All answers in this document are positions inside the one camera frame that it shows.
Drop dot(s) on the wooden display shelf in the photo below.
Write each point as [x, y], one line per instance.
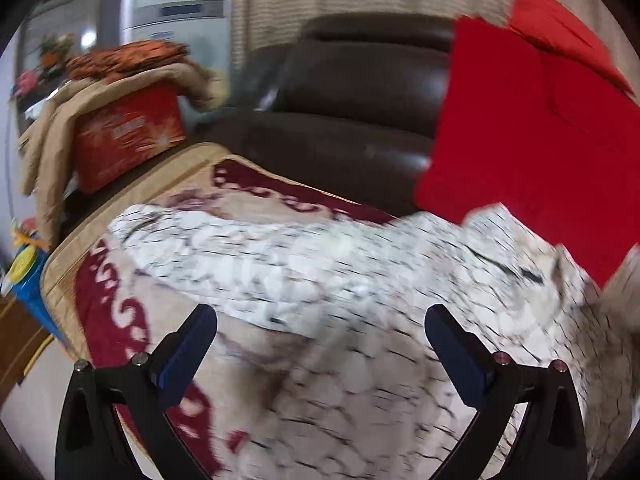
[52, 34]

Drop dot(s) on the dark brown leather sofa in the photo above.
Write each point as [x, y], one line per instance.
[350, 106]

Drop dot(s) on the red gift box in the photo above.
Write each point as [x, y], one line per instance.
[120, 135]

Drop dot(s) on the beige padded jacket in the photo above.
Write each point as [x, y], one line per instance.
[46, 166]

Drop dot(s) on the orange black patterned cloth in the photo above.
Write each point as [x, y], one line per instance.
[124, 61]

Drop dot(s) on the red blanket on sofa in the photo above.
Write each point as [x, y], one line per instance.
[543, 135]

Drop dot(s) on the red pillow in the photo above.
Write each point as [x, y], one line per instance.
[552, 27]

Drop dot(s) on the white black-patterned coat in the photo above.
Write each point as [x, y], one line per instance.
[321, 370]

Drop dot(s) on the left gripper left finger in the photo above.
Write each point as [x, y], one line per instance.
[91, 442]

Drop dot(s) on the blue yellow water bottle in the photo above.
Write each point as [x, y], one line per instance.
[23, 278]

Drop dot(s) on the silver floral refrigerator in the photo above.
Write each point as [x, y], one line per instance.
[203, 25]

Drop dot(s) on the floral red beige blanket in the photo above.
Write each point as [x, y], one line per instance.
[92, 291]

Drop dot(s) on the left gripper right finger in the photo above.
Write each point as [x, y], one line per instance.
[550, 442]

